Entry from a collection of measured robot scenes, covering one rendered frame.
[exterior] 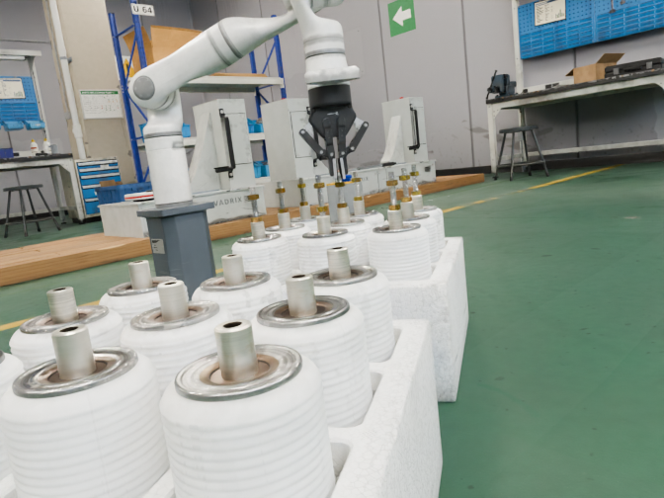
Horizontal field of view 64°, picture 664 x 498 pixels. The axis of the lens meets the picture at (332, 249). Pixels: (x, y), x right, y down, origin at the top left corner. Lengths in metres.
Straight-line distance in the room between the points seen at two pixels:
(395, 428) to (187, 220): 1.03
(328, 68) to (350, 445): 0.69
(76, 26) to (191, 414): 7.32
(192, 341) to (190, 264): 0.92
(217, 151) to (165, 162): 2.01
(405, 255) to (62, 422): 0.55
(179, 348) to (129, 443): 0.10
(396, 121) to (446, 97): 2.15
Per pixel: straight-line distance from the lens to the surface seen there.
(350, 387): 0.42
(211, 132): 3.38
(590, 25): 5.86
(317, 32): 0.96
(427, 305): 0.77
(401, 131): 4.61
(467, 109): 6.54
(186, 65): 1.33
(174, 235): 1.34
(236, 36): 1.30
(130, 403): 0.36
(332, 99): 0.93
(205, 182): 3.32
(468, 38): 6.59
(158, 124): 1.37
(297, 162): 3.62
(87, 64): 7.46
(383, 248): 0.79
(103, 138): 7.35
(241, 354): 0.31
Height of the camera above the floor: 0.37
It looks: 10 degrees down
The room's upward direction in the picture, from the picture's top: 7 degrees counter-clockwise
